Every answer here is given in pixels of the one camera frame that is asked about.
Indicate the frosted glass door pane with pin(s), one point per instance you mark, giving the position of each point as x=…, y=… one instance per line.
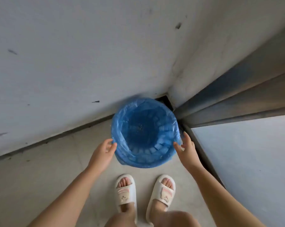
x=251, y=163

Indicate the person's leg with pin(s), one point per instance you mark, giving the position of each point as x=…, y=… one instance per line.
x=123, y=217
x=173, y=218

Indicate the person's left hand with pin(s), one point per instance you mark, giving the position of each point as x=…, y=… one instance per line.
x=101, y=154

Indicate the blue lined waste basket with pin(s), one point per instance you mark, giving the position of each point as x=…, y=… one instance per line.
x=144, y=130

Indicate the grey metal door frame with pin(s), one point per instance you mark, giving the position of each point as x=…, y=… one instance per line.
x=227, y=99

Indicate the person's right forearm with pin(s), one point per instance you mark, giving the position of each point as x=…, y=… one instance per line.
x=222, y=198

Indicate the white bear left slipper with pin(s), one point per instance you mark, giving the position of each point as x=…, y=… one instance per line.
x=127, y=195

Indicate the white bear slipper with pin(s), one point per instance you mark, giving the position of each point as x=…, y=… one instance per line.
x=162, y=195
x=127, y=195

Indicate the white bear right slipper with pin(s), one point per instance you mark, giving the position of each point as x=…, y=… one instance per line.
x=162, y=195

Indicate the person's right leg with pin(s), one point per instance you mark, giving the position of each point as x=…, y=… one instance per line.
x=173, y=218

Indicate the person's right hand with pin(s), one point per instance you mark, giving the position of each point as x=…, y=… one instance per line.
x=188, y=154

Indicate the person's left leg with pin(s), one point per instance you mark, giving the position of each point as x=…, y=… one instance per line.
x=123, y=217

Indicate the person's left forearm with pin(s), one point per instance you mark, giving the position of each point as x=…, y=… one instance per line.
x=69, y=200

